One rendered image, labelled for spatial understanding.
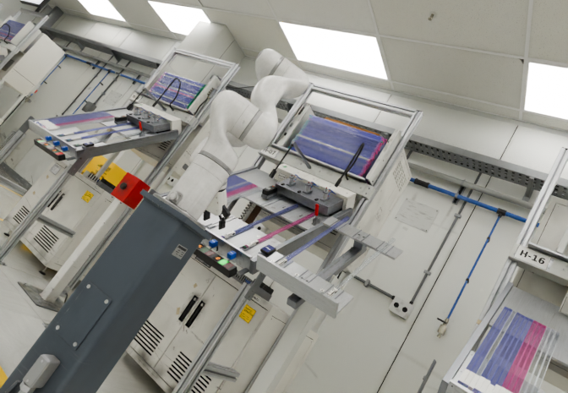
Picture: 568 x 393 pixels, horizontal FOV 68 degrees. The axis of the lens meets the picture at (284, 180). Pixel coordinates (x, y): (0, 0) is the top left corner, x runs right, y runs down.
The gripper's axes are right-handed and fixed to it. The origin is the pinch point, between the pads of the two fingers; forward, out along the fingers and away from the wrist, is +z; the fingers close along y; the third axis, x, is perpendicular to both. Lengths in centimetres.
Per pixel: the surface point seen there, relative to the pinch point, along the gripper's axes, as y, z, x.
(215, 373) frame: 24, 49, -18
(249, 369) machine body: 21, 68, 6
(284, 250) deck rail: 21.0, 11.6, 20.7
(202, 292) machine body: -15, 48, 8
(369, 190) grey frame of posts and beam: 24, 0, 82
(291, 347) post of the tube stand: 47, 30, -3
